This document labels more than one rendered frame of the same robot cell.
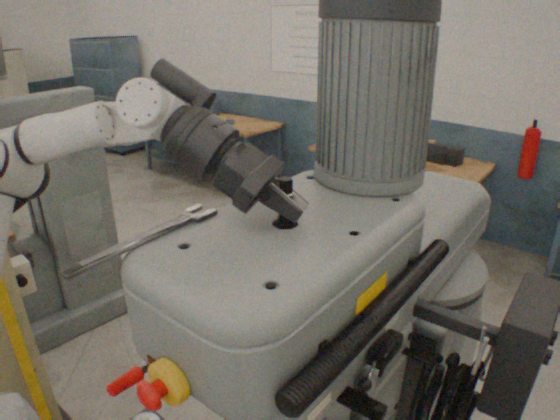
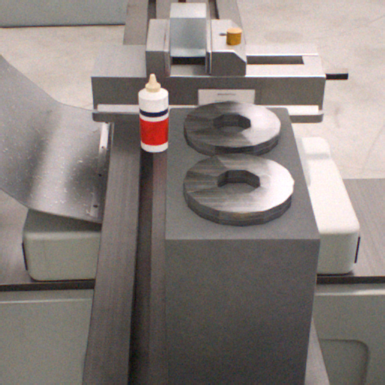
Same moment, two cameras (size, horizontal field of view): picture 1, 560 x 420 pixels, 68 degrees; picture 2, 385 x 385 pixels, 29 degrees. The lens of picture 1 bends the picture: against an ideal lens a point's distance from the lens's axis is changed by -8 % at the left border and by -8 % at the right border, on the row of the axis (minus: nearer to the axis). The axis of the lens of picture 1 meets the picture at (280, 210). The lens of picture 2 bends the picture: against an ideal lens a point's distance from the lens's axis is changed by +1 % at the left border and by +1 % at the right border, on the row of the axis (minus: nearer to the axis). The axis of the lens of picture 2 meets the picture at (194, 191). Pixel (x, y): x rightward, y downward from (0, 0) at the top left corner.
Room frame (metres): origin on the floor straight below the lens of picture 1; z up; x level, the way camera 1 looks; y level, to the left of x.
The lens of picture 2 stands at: (1.21, 0.74, 1.44)
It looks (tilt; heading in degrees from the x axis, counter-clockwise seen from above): 34 degrees down; 229
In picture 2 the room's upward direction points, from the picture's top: straight up
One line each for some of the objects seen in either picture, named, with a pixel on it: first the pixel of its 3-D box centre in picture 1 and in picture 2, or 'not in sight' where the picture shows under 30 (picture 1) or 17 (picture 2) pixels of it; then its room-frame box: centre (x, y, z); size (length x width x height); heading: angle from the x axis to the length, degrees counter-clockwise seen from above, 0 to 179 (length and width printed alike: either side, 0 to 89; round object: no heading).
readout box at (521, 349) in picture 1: (525, 347); not in sight; (0.60, -0.46, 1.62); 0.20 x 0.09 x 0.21; 142
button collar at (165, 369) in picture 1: (168, 382); not in sight; (0.39, 0.14, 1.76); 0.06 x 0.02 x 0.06; 52
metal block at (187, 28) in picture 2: not in sight; (188, 29); (0.54, -0.06, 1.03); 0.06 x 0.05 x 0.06; 49
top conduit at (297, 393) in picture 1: (382, 306); not in sight; (0.51, -0.14, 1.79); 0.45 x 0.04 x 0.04; 142
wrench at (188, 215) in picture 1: (143, 237); not in sight; (0.52, 0.18, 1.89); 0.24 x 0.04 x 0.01; 144
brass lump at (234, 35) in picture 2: not in sight; (234, 36); (0.51, 0.01, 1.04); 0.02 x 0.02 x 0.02
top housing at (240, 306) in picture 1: (290, 267); not in sight; (0.59, -0.02, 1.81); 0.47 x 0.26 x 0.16; 142
